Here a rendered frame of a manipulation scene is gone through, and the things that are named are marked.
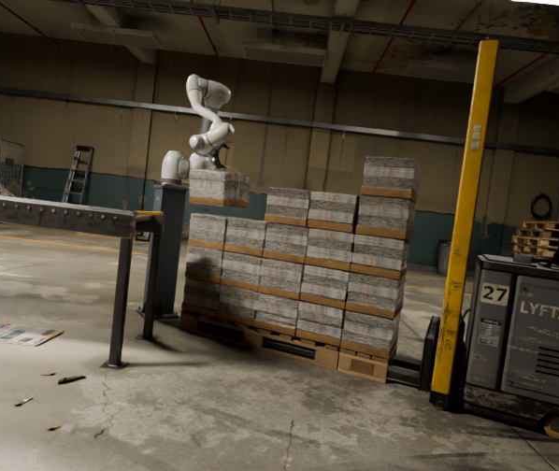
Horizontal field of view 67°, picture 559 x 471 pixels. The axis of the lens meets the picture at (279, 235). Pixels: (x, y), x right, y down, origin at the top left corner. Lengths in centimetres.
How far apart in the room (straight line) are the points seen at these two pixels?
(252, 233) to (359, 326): 89
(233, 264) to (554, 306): 181
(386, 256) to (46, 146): 953
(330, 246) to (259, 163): 713
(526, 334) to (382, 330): 72
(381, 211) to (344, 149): 720
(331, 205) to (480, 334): 106
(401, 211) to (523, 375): 100
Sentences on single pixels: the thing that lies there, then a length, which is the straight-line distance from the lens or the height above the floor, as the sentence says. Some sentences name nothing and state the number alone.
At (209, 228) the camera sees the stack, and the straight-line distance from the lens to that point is 292.
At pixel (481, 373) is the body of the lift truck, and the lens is 242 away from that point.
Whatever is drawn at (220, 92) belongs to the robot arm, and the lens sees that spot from 326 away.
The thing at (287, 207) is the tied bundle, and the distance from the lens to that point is 267.
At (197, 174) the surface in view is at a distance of 299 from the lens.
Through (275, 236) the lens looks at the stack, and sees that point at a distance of 270.
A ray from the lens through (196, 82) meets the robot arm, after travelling 322.
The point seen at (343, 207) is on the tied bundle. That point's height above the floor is 98.
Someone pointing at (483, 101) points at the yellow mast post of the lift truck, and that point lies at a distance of 237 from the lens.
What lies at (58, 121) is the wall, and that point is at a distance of 1109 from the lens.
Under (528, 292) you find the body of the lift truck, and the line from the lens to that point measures 235.
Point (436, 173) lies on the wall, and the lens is 1003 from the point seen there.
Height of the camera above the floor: 90
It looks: 3 degrees down
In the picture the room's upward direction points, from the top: 7 degrees clockwise
